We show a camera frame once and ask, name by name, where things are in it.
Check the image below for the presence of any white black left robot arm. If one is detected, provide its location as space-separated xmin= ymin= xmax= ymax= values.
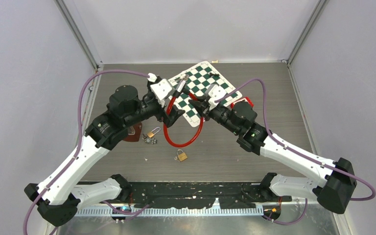
xmin=24 ymin=84 xmax=183 ymax=227

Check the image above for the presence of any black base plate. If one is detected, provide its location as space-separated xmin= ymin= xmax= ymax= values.
xmin=99 ymin=181 xmax=292 ymax=210

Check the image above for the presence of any aluminium corner frame post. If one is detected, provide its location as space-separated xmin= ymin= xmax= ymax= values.
xmin=282 ymin=0 xmax=329 ymax=68

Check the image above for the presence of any red cable lock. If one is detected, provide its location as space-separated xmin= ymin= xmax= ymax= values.
xmin=163 ymin=75 xmax=204 ymax=148

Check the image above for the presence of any red white grid block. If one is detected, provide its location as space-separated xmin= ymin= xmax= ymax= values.
xmin=230 ymin=96 xmax=254 ymax=109

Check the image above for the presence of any green white chess mat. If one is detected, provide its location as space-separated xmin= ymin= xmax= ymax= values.
xmin=169 ymin=61 xmax=235 ymax=127

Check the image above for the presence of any left aluminium frame post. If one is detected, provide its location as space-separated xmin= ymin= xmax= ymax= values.
xmin=54 ymin=0 xmax=100 ymax=70

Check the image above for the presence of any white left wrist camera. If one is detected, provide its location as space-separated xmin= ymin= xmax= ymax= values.
xmin=150 ymin=79 xmax=174 ymax=101

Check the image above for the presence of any black chess piece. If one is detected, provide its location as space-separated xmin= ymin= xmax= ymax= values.
xmin=209 ymin=72 xmax=220 ymax=77

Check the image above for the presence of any brass padlock with long shackle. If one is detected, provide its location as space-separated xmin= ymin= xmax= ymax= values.
xmin=174 ymin=149 xmax=188 ymax=162

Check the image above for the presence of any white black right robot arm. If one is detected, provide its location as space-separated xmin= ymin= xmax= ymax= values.
xmin=190 ymin=100 xmax=357 ymax=214

